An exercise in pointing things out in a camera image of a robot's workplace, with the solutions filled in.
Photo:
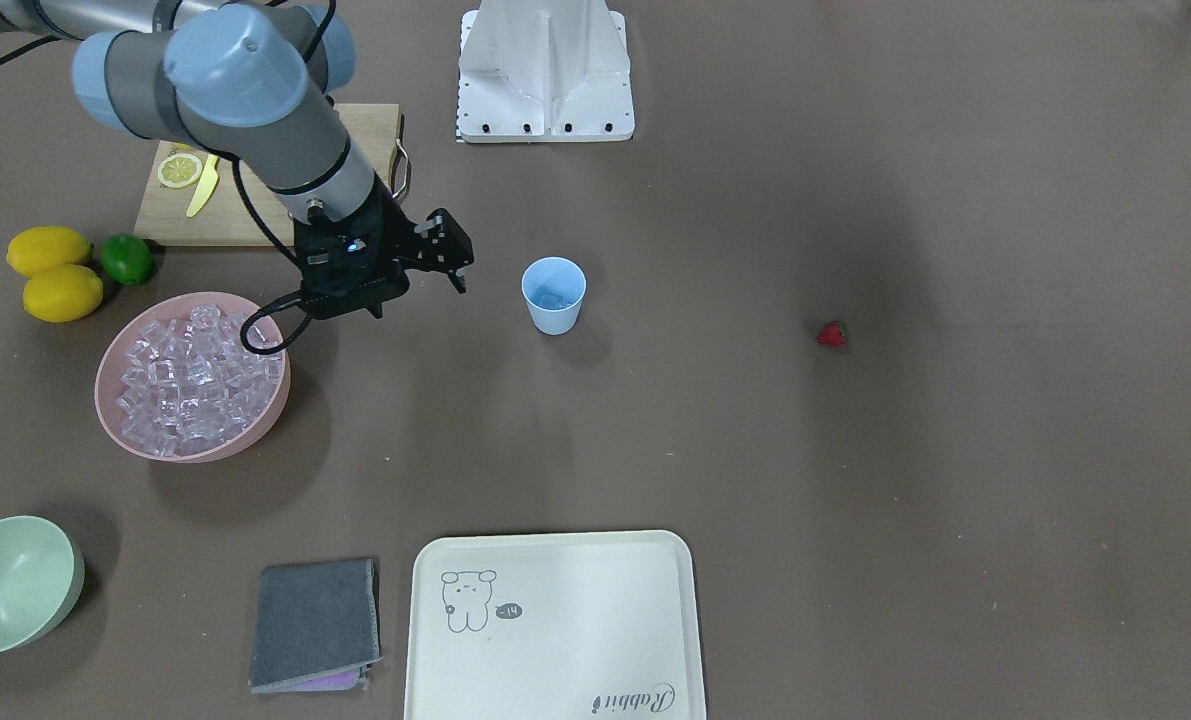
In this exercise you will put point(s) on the upper yellow lemon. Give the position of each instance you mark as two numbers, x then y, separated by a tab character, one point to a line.
41	248

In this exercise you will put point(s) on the green lime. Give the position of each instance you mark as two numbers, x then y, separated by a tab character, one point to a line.
127	259

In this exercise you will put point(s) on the pink bowl of ice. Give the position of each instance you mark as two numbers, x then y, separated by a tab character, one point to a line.
182	383

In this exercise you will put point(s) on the red strawberry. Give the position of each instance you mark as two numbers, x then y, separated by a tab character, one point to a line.
833	334

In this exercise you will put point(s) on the grey folded cloth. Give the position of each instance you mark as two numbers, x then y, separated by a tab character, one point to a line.
316	627

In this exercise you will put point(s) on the wooden cutting board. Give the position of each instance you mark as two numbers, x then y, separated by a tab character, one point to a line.
223	221

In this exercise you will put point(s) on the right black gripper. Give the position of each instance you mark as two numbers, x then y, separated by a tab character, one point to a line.
392	232

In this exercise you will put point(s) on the yellow lemon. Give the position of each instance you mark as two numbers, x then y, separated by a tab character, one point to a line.
41	248
63	294

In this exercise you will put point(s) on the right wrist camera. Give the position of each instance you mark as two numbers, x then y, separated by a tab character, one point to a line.
370	295

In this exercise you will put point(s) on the lemon slice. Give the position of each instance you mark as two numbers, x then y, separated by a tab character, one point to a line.
179	170

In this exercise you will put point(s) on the green bowl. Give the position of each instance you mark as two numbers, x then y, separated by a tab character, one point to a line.
42	573

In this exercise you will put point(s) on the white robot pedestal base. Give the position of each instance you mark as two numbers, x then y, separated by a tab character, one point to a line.
544	72

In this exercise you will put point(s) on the light blue cup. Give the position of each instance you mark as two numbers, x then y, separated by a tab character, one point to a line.
554	289

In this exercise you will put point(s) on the cream rabbit tray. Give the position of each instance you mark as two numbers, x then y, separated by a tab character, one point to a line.
594	625

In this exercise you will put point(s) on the yellow plastic knife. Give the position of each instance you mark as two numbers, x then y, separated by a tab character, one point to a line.
204	187

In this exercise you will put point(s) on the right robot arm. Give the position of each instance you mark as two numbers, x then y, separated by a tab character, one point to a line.
250	82

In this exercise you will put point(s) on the lower yellow lemon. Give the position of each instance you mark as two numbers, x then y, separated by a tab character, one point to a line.
63	294

